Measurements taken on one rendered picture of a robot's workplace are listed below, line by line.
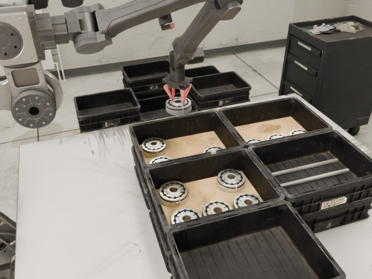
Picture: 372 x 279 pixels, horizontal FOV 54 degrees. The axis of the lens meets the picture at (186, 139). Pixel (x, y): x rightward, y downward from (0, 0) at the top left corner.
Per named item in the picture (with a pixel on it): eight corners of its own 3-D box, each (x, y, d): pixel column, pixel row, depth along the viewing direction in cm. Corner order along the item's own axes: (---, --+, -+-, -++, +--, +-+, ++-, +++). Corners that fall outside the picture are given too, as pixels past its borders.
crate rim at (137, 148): (143, 172, 130) (143, 167, 129) (128, 129, 154) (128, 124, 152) (245, 151, 140) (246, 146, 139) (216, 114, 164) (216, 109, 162)
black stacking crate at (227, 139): (145, 192, 136) (143, 168, 129) (130, 148, 159) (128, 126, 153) (242, 170, 146) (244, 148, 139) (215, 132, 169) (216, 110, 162)
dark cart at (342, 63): (303, 151, 291) (326, 42, 240) (273, 123, 326) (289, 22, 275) (363, 137, 307) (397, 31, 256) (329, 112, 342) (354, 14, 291)
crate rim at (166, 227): (165, 235, 107) (165, 229, 105) (143, 172, 130) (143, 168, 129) (285, 204, 116) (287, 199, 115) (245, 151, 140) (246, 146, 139)
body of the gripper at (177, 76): (170, 78, 145) (169, 60, 141) (193, 82, 141) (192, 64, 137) (161, 84, 140) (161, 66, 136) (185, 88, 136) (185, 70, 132)
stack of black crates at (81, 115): (89, 174, 248) (77, 118, 222) (83, 150, 271) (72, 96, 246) (145, 162, 259) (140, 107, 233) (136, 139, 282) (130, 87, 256)
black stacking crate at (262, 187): (167, 255, 112) (165, 230, 106) (146, 192, 135) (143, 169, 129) (280, 225, 122) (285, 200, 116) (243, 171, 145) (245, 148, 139)
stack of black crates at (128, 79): (133, 133, 290) (128, 81, 264) (125, 114, 313) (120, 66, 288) (181, 123, 301) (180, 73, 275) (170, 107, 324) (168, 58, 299)
